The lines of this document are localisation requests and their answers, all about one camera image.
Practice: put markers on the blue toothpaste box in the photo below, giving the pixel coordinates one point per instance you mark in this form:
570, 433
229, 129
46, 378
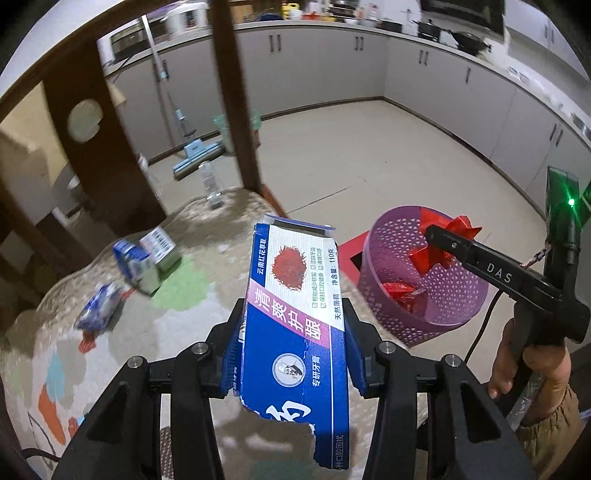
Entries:
295, 332

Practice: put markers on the blue white carton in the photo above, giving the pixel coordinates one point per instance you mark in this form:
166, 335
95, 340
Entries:
131, 258

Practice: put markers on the white upper wall cabinet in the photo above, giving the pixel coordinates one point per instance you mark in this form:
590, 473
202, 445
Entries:
545, 32

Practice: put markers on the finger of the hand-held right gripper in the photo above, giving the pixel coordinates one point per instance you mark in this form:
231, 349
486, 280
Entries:
445, 240

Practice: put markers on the black pot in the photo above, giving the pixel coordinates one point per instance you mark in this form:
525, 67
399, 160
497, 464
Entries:
429, 30

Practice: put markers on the green white medicine box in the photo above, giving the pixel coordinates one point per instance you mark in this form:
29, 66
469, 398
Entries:
159, 242

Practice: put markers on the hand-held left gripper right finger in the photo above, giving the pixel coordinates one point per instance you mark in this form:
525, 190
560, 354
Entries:
358, 369

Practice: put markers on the blue white plastic packet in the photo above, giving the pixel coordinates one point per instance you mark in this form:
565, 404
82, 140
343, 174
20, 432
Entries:
99, 307

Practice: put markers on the red cigarette box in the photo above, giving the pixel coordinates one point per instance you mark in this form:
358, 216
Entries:
401, 295

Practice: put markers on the purple plastic basket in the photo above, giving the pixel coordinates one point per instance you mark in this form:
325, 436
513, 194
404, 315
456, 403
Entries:
401, 258

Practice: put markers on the person's right hand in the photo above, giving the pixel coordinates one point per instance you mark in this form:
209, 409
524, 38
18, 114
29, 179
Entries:
501, 364

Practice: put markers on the yellow bottle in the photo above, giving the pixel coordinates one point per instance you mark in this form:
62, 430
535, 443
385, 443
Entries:
292, 10

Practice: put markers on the blue-headed mop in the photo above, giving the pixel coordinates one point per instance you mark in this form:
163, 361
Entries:
194, 154

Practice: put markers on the dark wooden chair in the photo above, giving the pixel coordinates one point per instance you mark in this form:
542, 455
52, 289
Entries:
106, 161

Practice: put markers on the green trash bin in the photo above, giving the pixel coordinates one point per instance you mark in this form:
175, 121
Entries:
221, 127

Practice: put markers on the grey kitchen cabinets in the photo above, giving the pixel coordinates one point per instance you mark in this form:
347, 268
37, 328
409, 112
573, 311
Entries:
323, 64

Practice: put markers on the black wok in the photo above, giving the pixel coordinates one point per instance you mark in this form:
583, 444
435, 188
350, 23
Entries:
471, 41

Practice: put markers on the quilted heart-print blanket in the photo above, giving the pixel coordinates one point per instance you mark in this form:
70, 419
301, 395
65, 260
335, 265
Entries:
138, 369

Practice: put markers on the black range hood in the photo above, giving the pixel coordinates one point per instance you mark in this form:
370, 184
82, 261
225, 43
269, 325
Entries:
461, 11

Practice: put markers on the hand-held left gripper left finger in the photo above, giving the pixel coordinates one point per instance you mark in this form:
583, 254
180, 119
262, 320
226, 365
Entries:
231, 369

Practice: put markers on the person's right forearm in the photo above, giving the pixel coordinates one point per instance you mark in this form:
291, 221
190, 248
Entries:
549, 424

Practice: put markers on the black microwave oven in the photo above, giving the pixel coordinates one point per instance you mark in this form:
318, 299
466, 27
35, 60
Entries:
127, 44

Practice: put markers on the red floor mat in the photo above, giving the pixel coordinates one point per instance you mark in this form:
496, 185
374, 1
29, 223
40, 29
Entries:
353, 244

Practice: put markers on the red foil wrapper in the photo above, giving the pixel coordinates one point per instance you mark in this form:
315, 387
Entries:
429, 256

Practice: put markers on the silver metal clip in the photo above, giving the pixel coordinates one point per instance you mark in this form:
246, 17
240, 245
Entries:
211, 184

